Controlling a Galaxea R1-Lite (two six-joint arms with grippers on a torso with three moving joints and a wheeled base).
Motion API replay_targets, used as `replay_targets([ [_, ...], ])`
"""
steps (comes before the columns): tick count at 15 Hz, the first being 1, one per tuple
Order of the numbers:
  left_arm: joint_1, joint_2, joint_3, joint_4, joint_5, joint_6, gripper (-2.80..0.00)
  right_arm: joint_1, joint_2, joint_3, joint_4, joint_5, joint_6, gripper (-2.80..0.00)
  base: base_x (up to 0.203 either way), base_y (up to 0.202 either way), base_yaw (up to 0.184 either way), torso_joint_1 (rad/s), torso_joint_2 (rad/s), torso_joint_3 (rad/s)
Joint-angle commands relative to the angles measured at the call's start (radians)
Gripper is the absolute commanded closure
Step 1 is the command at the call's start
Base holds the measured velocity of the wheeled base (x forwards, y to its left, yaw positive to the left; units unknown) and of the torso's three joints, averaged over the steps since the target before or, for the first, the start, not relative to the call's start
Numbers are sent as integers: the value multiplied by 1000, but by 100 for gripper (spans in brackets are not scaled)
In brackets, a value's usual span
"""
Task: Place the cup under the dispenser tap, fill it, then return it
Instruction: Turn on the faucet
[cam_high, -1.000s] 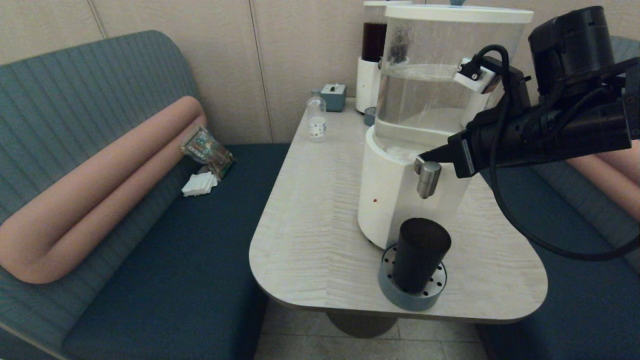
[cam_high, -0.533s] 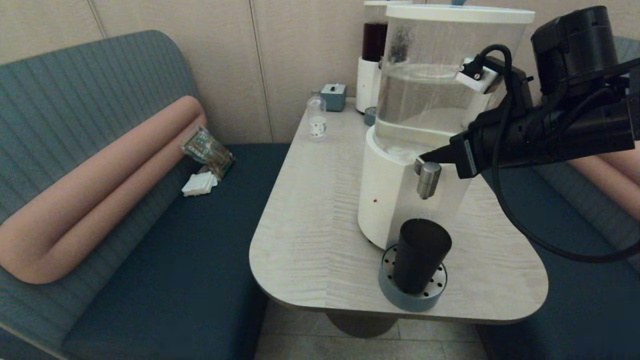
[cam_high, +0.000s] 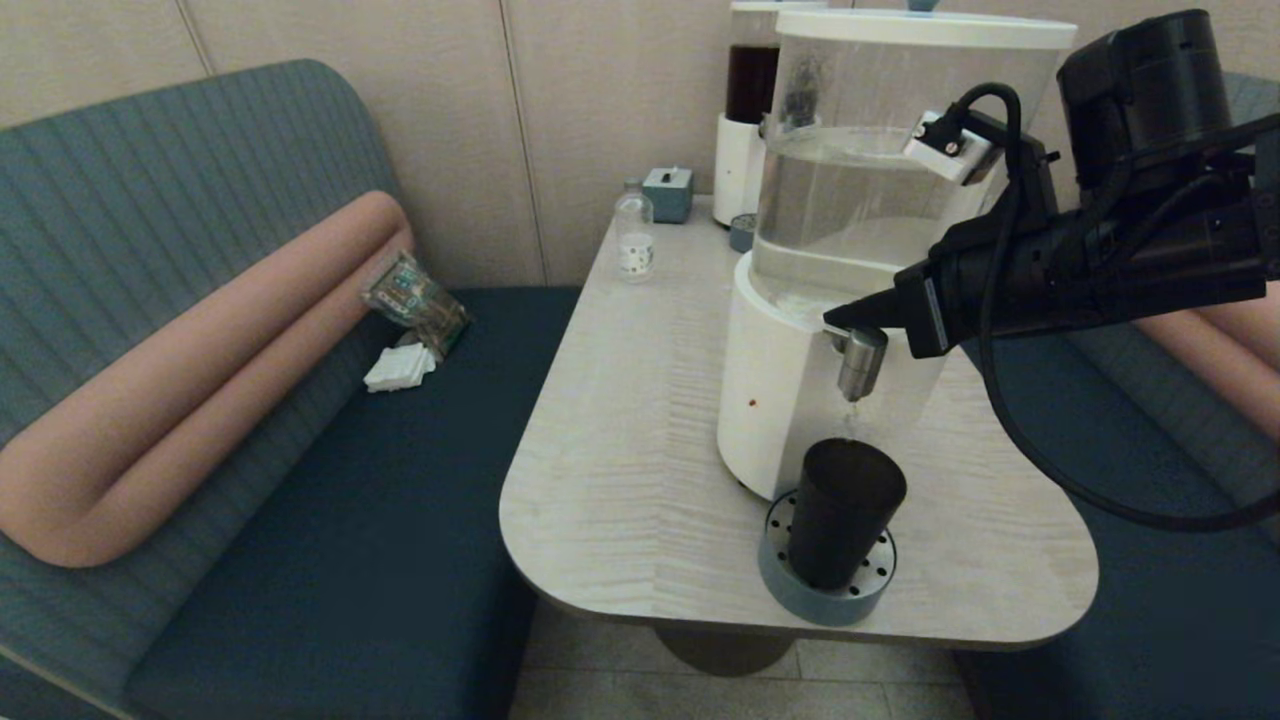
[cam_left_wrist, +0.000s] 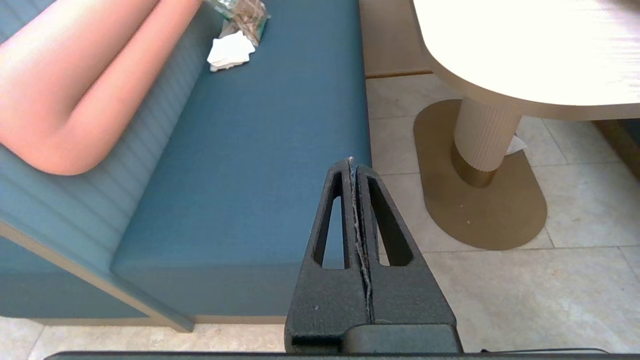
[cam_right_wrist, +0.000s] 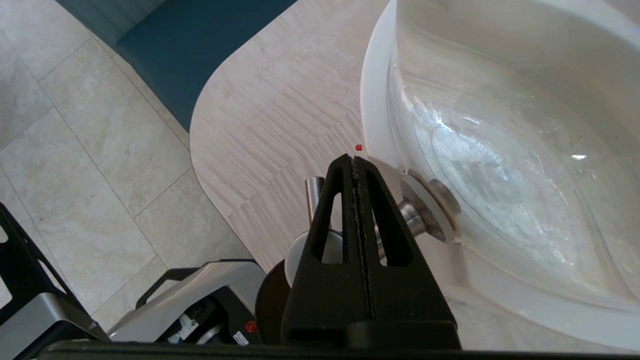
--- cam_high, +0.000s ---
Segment metal dispenser tap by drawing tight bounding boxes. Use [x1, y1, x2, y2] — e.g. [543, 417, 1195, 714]
[825, 325, 889, 403]

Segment dark brown plastic cup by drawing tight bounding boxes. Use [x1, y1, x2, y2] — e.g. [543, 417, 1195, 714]
[787, 438, 908, 591]

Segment large white water dispenser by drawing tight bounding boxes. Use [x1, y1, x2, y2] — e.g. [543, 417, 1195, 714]
[716, 0, 1079, 501]

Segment dispenser with dark drink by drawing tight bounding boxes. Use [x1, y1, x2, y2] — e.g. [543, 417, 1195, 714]
[712, 0, 829, 227]

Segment pink bolster cushion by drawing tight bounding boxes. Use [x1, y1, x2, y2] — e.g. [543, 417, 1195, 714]
[0, 190, 416, 569]
[1130, 285, 1280, 446]

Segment blue-grey tissue box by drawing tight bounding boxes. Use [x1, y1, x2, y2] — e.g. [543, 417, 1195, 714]
[642, 165, 695, 224]

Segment small clear bottle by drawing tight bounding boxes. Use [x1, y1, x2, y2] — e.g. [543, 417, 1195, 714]
[614, 178, 656, 284]

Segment blue round perforated drip tray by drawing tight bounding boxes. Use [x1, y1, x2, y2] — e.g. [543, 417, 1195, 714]
[757, 488, 898, 628]

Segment teal sofa bench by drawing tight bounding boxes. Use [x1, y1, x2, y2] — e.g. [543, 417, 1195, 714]
[0, 58, 583, 720]
[950, 70, 1280, 720]

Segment green snack packet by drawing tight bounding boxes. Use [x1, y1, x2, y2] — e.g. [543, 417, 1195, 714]
[361, 250, 471, 361]

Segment white folded napkins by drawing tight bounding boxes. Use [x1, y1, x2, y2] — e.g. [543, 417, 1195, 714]
[363, 343, 438, 395]

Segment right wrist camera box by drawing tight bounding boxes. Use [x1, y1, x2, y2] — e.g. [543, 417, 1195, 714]
[903, 108, 999, 184]

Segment black camera cable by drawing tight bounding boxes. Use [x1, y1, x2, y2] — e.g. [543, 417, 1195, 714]
[940, 82, 1280, 533]

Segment round table pedestal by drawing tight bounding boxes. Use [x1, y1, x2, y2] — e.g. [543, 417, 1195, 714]
[652, 625, 799, 679]

